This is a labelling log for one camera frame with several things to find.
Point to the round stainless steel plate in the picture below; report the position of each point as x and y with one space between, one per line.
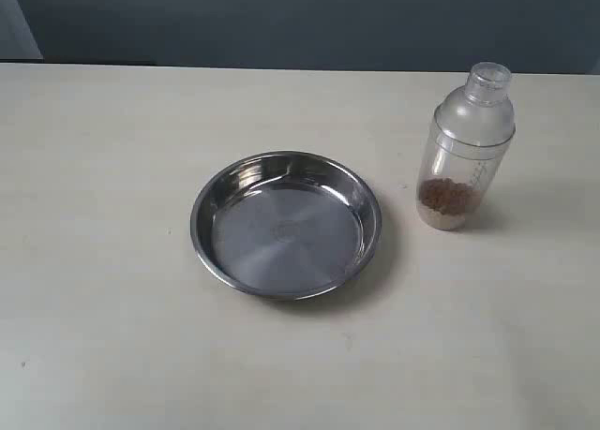
285 225

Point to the clear plastic shaker bottle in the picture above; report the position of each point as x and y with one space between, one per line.
470 131

